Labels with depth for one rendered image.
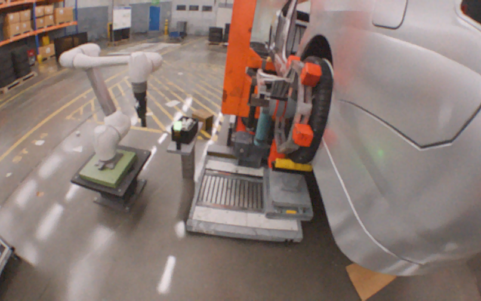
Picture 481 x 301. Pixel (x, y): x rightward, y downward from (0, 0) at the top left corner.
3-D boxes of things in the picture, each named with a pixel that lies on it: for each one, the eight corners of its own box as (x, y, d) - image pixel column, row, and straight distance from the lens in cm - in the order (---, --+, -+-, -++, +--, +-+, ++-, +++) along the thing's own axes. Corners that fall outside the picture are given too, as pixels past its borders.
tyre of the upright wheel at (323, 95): (310, 172, 155) (364, 158, 99) (280, 168, 148) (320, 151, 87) (313, 92, 176) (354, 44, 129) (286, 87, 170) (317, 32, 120)
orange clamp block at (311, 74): (314, 87, 104) (321, 76, 97) (299, 84, 101) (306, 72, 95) (313, 76, 108) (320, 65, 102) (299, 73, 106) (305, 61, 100)
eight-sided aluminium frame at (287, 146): (290, 171, 117) (321, 78, 94) (279, 170, 115) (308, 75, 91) (280, 125, 161) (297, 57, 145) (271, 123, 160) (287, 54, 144)
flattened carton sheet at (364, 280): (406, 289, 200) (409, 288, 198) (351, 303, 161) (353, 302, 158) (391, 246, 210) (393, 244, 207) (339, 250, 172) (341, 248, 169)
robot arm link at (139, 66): (142, 83, 110) (154, 76, 121) (141, 54, 106) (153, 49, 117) (125, 82, 116) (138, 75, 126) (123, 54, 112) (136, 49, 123)
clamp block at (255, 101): (268, 108, 102) (270, 98, 100) (250, 106, 101) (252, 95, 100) (267, 104, 107) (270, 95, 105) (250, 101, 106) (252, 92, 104)
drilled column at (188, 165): (192, 178, 184) (191, 140, 157) (181, 177, 186) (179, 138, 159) (194, 171, 191) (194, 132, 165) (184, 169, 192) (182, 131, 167)
